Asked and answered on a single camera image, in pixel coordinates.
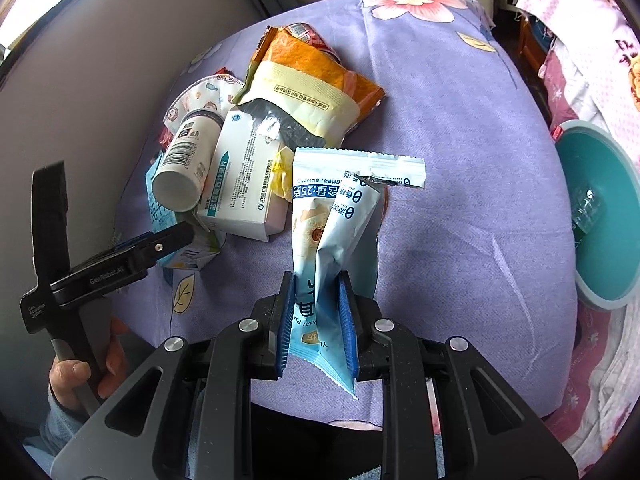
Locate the light blue carton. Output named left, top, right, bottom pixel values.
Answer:
left=144, top=152, right=223, bottom=273

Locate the orange snack bag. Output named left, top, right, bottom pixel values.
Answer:
left=231, top=25, right=387, bottom=151

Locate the clear plastic bottle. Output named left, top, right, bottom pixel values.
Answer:
left=570, top=185, right=601, bottom=233

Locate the pink quilt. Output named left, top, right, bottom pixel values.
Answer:
left=542, top=50, right=567, bottom=127

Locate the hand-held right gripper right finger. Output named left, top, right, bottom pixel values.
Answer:
left=336, top=270, right=581, bottom=480

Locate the white cloth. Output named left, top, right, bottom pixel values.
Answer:
left=554, top=42, right=612, bottom=127

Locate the wooden furniture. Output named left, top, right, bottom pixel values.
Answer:
left=517, top=15, right=551, bottom=77

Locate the person's left hand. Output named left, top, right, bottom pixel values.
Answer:
left=49, top=317, right=130, bottom=413

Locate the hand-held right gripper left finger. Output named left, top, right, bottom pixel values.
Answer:
left=50, top=271, right=296, bottom=480

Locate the yellow wrapper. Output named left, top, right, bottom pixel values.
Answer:
left=267, top=147, right=296, bottom=203

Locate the white medicine box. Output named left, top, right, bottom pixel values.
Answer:
left=196, top=110, right=293, bottom=243

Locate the white pill bottle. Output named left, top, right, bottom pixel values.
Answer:
left=151, top=109, right=225, bottom=212

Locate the person's left forearm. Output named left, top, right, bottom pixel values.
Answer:
left=22, top=387, right=96, bottom=480

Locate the patterned face mask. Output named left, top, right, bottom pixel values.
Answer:
left=164, top=72, right=246, bottom=138

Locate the light blue snack packet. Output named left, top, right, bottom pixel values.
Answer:
left=287, top=146, right=427, bottom=401

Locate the red drink can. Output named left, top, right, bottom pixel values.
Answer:
left=287, top=22, right=343, bottom=63

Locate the teal plastic basin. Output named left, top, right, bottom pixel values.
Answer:
left=554, top=120, right=640, bottom=310

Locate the pink floral bedsheet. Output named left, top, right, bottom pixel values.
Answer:
left=515, top=0, right=640, bottom=466

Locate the purple floral blanket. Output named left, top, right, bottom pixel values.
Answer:
left=112, top=0, right=581, bottom=421

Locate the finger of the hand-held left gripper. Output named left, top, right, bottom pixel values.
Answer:
left=107, top=221, right=197, bottom=273

